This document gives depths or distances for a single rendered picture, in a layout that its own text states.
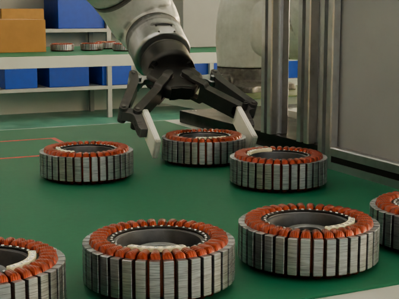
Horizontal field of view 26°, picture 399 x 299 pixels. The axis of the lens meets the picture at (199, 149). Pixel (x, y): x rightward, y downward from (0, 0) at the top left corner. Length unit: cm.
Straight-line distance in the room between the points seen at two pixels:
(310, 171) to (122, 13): 49
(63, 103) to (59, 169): 717
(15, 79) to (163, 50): 623
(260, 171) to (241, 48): 118
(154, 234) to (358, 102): 47
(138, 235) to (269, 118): 62
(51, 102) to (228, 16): 609
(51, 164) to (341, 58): 38
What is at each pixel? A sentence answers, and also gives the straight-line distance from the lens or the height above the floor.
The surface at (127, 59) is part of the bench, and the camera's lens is 390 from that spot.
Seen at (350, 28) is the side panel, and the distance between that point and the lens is 108.
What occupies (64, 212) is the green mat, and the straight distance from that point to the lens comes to 87.
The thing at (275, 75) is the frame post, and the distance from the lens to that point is 126.
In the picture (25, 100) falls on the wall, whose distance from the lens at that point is 808.
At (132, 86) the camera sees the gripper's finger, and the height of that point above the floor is 84.
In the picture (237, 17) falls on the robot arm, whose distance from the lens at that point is 211.
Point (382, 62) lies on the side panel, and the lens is 103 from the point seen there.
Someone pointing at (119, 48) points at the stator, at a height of 76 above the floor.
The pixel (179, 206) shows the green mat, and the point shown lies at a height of 75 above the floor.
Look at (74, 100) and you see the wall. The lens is 820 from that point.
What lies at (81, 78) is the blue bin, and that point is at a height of 35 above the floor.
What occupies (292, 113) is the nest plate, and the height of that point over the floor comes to 78.
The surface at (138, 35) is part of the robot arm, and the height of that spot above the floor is 91.
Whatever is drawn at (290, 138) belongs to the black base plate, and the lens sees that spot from 123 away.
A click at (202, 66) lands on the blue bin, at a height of 42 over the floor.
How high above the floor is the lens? 95
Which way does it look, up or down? 9 degrees down
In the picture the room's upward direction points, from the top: straight up
